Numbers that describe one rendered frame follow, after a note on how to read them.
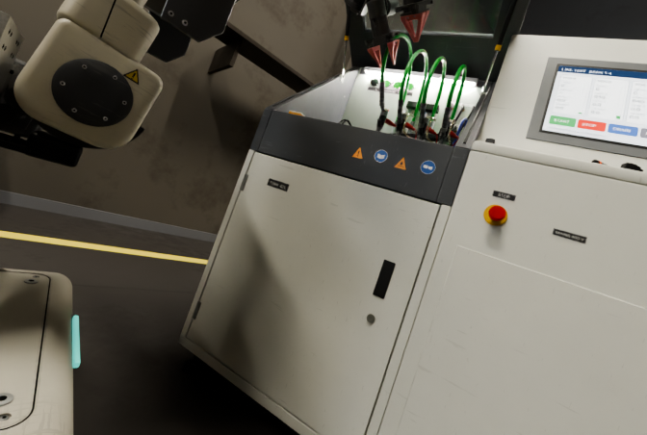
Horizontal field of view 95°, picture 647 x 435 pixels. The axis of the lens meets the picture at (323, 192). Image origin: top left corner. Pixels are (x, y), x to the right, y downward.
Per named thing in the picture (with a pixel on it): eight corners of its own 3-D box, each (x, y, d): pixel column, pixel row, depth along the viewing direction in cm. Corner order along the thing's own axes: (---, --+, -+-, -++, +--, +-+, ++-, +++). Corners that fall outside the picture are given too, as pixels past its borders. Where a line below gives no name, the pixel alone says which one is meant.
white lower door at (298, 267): (183, 336, 102) (252, 150, 106) (189, 335, 104) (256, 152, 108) (354, 462, 74) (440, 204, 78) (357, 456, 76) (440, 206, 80)
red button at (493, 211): (481, 219, 71) (488, 199, 71) (480, 221, 74) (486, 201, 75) (506, 227, 69) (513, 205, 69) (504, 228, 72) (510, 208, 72)
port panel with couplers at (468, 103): (428, 156, 132) (450, 91, 134) (428, 158, 135) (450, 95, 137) (459, 163, 127) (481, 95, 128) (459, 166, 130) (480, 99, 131)
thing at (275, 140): (257, 151, 106) (272, 109, 107) (264, 155, 110) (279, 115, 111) (435, 202, 79) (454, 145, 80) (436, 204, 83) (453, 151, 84)
